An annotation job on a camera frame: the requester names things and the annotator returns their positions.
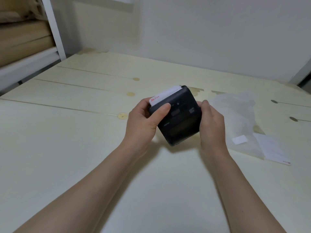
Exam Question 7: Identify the translucent plastic bag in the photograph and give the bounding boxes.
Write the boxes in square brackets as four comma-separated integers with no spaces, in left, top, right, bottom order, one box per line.
[209,92,265,159]

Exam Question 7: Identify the white metal shelf rack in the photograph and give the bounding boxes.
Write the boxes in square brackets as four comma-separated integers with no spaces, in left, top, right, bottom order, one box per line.
[0,0,67,93]

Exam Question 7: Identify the person's right hand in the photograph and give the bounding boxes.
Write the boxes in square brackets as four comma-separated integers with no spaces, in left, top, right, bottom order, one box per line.
[199,99,229,156]

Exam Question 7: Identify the crumpled brown cardboard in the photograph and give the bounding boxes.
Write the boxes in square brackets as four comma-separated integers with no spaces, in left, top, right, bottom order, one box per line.
[0,0,48,23]

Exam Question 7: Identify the person's left hand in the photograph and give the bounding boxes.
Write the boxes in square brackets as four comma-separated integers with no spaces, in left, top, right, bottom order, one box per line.
[121,97,172,157]

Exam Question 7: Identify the white paper sheet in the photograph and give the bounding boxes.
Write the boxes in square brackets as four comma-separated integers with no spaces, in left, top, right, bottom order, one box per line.
[252,132,292,166]

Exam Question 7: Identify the white paper roll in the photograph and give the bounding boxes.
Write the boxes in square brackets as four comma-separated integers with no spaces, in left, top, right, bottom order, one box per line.
[148,85,183,107]

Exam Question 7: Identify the flat brown cardboard box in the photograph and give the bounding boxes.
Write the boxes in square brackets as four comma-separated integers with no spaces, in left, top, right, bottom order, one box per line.
[0,35,56,68]
[0,20,52,48]

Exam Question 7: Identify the white metal post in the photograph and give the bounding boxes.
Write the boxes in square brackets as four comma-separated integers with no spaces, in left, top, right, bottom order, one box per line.
[288,58,311,86]

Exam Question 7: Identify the person's left forearm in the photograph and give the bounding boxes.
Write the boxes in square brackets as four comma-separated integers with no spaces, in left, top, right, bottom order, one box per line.
[13,144,144,233]

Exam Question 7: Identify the person's right forearm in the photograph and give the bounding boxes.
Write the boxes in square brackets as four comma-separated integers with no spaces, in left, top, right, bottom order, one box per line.
[203,150,287,233]

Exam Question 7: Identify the black portable printer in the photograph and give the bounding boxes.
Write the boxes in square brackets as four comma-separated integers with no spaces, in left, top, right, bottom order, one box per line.
[148,85,202,147]

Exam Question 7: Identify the small white sticker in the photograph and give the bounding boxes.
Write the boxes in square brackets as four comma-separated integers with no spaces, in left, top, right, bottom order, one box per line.
[231,135,248,145]

